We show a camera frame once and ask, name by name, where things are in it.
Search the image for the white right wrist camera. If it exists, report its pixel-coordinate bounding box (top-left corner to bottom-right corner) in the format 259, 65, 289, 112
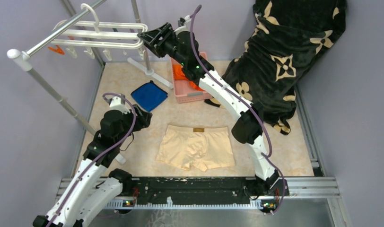
176, 15, 194, 31

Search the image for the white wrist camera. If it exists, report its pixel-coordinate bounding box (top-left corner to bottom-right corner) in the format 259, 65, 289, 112
176, 15, 194, 31
109, 96, 131, 114

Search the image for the orange clothes peg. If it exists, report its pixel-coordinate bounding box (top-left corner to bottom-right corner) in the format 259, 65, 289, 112
48, 45, 65, 55

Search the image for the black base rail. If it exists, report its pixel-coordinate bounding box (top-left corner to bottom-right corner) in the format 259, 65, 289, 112
120, 177, 289, 205

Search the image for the white plastic clip hanger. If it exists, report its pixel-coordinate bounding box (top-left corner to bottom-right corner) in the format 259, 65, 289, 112
51, 3, 148, 61

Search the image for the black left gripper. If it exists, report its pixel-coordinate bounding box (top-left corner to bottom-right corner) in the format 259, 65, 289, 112
115, 104, 152, 146

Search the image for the metal drying rack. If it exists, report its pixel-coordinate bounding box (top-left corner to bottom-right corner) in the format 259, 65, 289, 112
7, 0, 174, 165

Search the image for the orange garment in basket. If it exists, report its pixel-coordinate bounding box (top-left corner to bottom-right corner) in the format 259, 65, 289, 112
172, 64, 204, 92

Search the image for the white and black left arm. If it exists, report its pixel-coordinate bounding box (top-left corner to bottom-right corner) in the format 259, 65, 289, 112
32, 93, 152, 227

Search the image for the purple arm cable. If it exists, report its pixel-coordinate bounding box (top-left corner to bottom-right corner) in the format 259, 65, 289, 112
44, 92, 137, 227
189, 4, 288, 216

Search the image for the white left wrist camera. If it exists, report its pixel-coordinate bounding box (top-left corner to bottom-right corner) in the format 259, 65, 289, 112
109, 96, 131, 114

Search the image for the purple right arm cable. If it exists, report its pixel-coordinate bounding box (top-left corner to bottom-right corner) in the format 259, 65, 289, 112
189, 4, 288, 216

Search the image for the pink plastic basket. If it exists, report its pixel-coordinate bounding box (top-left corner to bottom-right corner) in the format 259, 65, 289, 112
170, 58, 213, 103

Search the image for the blue folded cloth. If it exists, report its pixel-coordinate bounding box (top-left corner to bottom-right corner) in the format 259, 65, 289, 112
131, 80, 168, 112

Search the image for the black floral blanket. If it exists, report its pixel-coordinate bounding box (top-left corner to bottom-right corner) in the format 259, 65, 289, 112
222, 0, 348, 135

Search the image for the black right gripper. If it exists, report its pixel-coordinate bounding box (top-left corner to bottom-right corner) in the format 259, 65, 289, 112
136, 23, 186, 67

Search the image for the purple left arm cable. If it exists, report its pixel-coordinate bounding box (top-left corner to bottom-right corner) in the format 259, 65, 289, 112
44, 92, 137, 227

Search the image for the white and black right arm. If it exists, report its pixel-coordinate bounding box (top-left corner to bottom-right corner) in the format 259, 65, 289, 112
137, 23, 285, 195

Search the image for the cream boxer underwear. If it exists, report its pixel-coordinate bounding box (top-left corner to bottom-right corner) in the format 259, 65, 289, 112
156, 124, 236, 172

